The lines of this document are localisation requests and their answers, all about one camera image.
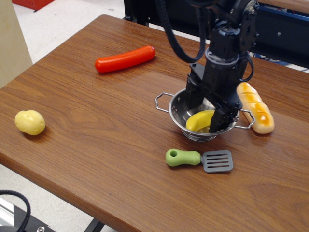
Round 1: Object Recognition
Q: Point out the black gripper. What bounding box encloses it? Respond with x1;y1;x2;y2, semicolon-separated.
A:
185;49;243;133

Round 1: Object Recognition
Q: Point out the yellow toy banana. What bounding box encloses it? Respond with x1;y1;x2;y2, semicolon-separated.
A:
185;110;215;133

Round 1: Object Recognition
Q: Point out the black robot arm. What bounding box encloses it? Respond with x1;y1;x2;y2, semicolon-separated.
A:
185;0;258;133

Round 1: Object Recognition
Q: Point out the steel colander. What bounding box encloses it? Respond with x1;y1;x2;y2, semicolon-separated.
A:
155;89;256;142

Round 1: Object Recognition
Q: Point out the toy bread loaf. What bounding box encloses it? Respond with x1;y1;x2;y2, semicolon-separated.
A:
237;82;275;134

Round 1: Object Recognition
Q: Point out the red toy sausage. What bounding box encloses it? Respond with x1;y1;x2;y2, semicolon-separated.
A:
95;45;156;73

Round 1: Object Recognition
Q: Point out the yellow toy potato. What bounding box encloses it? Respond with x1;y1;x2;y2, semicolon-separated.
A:
14;110;45;136

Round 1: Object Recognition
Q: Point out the red box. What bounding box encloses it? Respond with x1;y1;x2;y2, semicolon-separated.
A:
12;0;54;11

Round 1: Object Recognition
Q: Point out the beige cabinet panel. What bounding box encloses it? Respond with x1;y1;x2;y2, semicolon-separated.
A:
0;0;32;87

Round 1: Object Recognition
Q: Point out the green handled grey spatula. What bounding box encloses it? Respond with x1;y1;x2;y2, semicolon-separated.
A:
166;149;234;173

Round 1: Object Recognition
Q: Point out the blue cable bundle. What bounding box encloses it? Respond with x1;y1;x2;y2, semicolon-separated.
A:
248;45;309;73

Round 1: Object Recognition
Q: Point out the black metal frame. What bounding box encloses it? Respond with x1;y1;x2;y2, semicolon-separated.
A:
124;0;309;70

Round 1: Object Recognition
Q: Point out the black braided cable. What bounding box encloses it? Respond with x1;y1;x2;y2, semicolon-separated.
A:
154;0;208;64

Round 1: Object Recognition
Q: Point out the black base bracket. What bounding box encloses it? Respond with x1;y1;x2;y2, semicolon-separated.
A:
0;198;105;232

